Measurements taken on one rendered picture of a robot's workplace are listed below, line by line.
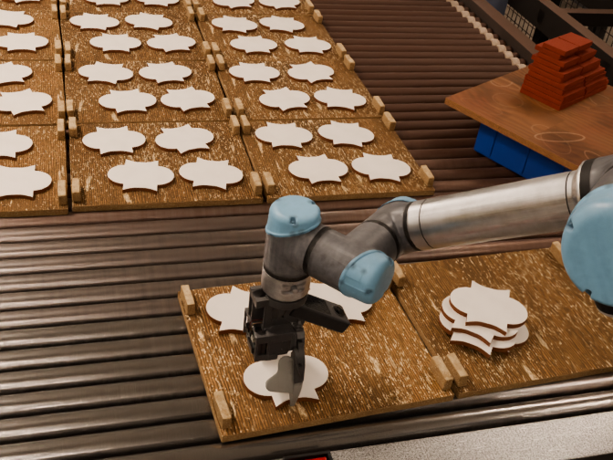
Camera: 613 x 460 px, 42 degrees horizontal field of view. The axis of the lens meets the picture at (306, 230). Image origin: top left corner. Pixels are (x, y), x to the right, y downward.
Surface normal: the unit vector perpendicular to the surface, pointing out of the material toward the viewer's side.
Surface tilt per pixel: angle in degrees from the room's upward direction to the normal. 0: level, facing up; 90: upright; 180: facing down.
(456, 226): 85
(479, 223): 85
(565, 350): 0
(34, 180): 0
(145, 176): 0
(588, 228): 83
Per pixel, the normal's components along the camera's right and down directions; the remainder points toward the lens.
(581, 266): -0.60, 0.29
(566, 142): 0.12, -0.80
